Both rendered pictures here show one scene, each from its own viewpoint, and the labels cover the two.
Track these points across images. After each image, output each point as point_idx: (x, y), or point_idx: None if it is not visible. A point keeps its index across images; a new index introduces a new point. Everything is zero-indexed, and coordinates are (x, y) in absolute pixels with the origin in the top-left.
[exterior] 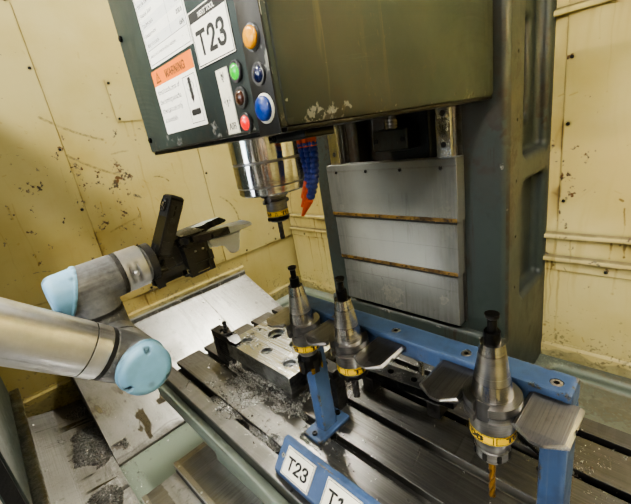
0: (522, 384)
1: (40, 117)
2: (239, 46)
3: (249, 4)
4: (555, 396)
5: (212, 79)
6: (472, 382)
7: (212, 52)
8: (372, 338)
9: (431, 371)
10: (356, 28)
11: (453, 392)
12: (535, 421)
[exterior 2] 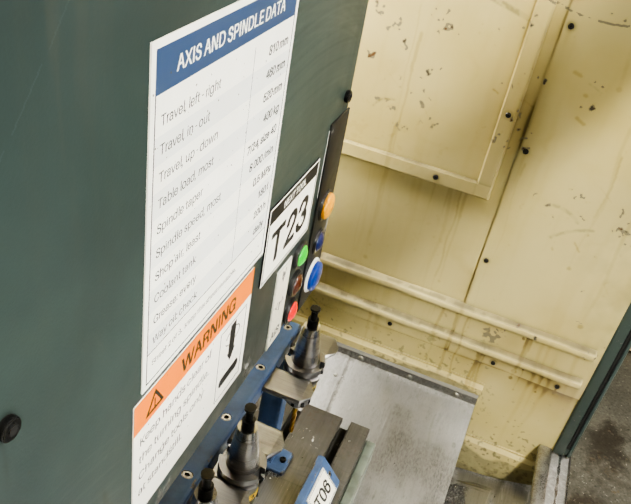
0: (289, 344)
1: None
2: (309, 221)
3: (333, 171)
4: (297, 332)
5: (269, 290)
6: (308, 362)
7: (284, 249)
8: (224, 448)
9: (279, 395)
10: None
11: (304, 382)
12: (320, 346)
